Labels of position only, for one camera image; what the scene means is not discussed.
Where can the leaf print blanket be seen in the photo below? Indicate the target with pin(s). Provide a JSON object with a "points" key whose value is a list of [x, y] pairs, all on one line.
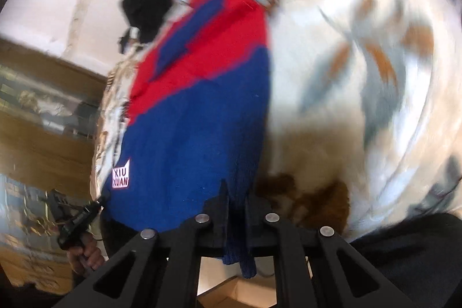
{"points": [[361, 77]]}

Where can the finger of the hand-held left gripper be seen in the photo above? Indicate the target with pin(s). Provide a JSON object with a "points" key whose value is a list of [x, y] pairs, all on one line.
{"points": [[101, 203]]}

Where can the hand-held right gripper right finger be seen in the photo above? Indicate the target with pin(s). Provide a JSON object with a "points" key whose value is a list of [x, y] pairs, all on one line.
{"points": [[258, 217]]}

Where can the red and blue knit sweater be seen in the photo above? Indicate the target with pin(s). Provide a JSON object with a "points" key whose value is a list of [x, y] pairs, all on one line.
{"points": [[195, 120]]}

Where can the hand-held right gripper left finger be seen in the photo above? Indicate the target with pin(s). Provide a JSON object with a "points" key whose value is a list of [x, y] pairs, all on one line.
{"points": [[216, 219]]}

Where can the person's dark pants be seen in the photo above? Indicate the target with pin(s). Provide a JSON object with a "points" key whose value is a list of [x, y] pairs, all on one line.
{"points": [[415, 257]]}

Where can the person's left hand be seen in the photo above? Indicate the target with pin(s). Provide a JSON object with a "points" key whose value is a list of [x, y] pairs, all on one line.
{"points": [[92, 255]]}

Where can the wooden cabinet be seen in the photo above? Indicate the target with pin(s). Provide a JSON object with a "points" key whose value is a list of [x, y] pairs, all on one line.
{"points": [[39, 149]]}

